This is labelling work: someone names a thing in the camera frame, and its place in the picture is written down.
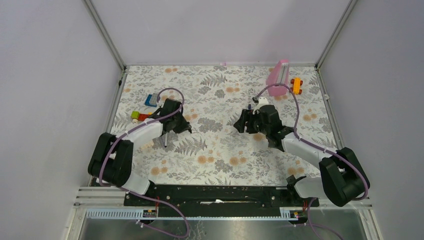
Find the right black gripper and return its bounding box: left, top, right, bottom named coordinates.
left=233, top=109, right=270, bottom=135

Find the white black pen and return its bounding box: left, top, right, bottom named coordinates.
left=163, top=133, right=168, bottom=148

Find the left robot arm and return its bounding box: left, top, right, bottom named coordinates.
left=87, top=99, right=192, bottom=206

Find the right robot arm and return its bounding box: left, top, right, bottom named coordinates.
left=233, top=104, right=370, bottom=207

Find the blue white brick block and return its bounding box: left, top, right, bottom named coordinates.
left=141, top=140, right=155, bottom=149

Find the blue grey brick block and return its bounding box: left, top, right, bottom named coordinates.
left=144, top=93, right=160, bottom=108

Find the floral patterned table mat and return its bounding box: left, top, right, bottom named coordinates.
left=110, top=65, right=320, bottom=186

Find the red green toy truck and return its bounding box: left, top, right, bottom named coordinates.
left=130, top=111, right=153, bottom=123

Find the orange red toy car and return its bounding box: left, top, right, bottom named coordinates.
left=290, top=77, right=303, bottom=95

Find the pink metronome box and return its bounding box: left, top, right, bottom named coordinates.
left=265, top=59, right=290, bottom=97

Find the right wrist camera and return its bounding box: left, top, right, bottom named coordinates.
left=252, top=96, right=270, bottom=115

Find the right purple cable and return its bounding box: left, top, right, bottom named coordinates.
left=252, top=82, right=370, bottom=202

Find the purple cable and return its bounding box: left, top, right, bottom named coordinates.
left=252, top=82, right=370, bottom=202
left=98, top=87, right=190, bottom=240

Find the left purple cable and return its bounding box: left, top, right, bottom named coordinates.
left=98, top=87, right=190, bottom=240

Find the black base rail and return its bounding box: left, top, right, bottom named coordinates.
left=123, top=184, right=320, bottom=213

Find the white slotted cable duct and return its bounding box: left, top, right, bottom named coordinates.
left=86, top=207, right=299, bottom=221

